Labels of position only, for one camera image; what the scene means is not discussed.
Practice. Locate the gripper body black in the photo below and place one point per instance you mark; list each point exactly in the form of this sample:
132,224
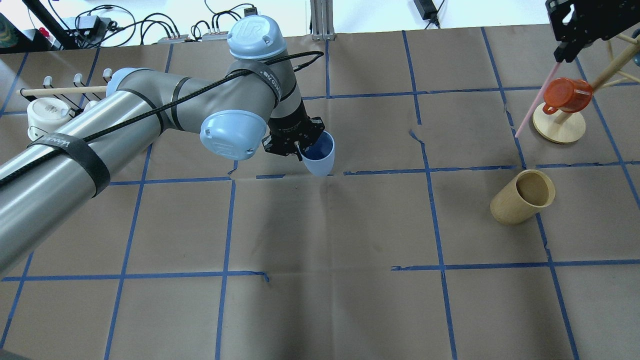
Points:
566,48
291,123

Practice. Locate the black power adapter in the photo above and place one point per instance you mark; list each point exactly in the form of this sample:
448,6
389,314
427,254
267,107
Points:
427,10

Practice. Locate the orange mug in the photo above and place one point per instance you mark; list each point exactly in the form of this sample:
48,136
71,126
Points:
567,95

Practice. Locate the wooden rack handle rod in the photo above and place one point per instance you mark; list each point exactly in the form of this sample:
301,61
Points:
41,92

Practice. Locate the light blue plastic cup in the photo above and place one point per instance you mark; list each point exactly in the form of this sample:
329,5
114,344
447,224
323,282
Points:
322,154

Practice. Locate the wooden mug tree stand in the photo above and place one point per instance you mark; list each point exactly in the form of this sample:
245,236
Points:
558,118

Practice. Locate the bamboo cylinder holder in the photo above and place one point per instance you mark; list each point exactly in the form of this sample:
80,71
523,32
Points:
527,194

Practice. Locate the aluminium frame post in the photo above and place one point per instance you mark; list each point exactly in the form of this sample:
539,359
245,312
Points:
322,20

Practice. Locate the pink chopstick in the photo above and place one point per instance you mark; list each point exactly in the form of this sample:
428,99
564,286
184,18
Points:
537,99

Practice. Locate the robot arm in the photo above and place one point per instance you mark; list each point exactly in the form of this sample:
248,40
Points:
257,104

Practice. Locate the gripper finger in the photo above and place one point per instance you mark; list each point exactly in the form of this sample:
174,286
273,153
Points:
567,51
301,151

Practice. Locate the white mug front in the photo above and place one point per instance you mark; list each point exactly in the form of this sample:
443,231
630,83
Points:
45,115

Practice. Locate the black wire dish rack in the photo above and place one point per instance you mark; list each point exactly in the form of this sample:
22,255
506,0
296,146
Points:
77,102

